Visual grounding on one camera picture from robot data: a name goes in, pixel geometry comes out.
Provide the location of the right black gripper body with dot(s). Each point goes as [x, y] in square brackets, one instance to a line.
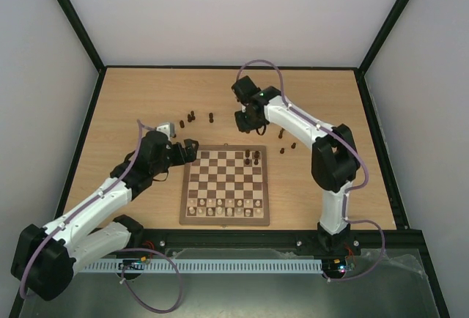
[245, 121]

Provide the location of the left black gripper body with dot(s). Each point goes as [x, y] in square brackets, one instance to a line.
[179, 160]

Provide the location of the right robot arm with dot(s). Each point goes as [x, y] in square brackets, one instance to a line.
[333, 166]

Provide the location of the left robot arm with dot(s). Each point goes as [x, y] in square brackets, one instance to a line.
[48, 257]

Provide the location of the wooden chess board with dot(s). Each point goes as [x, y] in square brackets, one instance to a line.
[219, 172]

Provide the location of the light chess pieces row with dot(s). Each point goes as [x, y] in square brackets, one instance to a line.
[225, 208]

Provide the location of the grey slotted cable duct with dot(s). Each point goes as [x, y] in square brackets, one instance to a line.
[208, 266]

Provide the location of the black aluminium frame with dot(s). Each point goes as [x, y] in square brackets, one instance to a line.
[306, 241]

